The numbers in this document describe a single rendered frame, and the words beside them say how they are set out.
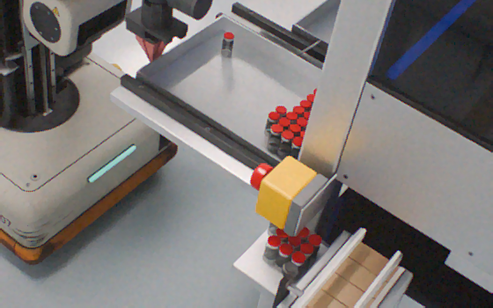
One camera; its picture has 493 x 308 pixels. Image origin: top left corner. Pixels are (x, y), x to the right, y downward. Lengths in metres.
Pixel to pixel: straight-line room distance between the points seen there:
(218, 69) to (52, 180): 0.74
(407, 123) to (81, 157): 1.28
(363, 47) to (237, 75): 0.53
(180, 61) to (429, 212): 0.63
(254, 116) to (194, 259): 0.94
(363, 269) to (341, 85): 0.28
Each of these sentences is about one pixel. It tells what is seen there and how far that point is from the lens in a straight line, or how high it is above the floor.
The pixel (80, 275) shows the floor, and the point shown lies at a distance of 2.19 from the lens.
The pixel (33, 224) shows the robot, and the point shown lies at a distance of 2.02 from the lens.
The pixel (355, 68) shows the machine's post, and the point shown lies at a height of 1.21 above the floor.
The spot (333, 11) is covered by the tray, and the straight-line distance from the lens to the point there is 1.69.
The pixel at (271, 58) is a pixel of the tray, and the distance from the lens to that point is 1.51.
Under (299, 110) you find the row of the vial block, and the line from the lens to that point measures 1.34.
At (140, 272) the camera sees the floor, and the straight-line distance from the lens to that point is 2.20.
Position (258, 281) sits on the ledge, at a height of 0.88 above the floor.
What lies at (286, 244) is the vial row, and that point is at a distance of 1.13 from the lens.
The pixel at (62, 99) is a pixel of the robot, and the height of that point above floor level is 0.27.
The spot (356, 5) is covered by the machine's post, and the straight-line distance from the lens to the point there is 0.94.
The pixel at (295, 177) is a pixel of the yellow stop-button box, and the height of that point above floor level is 1.03.
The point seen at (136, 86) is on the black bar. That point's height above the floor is 0.90.
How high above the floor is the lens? 1.80
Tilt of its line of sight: 45 degrees down
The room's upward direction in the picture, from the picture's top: 11 degrees clockwise
